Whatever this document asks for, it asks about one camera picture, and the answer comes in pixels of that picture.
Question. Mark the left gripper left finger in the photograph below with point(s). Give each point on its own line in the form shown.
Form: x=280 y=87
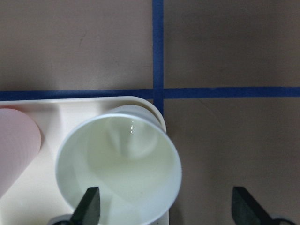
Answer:
x=88 y=209

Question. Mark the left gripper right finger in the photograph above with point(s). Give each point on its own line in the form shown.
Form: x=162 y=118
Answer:
x=246 y=210

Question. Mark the white ikea cup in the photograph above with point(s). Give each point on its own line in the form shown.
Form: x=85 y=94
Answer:
x=127 y=155

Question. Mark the pink cup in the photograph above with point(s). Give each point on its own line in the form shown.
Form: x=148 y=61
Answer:
x=20 y=142

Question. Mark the cream plastic tray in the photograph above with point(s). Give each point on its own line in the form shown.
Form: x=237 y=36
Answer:
x=34 y=199

